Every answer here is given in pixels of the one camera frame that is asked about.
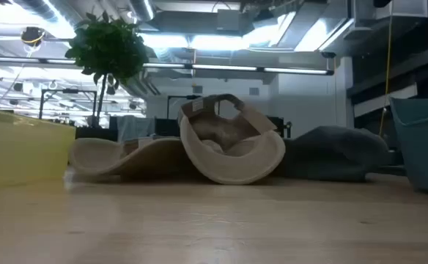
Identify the blue-grey baseball cap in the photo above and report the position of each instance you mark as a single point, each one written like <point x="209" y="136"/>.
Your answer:
<point x="327" y="154"/>

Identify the teal plastic bin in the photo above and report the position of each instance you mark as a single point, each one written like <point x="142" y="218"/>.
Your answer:
<point x="426" y="146"/>

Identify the grey cloth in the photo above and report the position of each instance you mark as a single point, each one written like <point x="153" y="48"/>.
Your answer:
<point x="135" y="126"/>

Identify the yellow plastic bin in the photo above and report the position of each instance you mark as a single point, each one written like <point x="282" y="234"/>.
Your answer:
<point x="20" y="154"/>

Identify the long ceiling light bar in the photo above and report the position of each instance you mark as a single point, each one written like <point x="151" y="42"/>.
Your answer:
<point x="221" y="67"/>

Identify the potted green plant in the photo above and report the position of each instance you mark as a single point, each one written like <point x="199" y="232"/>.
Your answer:
<point x="107" y="47"/>

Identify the black aluminium table frame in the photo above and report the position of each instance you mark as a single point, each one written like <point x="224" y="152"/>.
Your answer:
<point x="393" y="170"/>

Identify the black stand frame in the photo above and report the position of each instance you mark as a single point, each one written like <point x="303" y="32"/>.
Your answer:
<point x="173" y="97"/>
<point x="69" y="90"/>

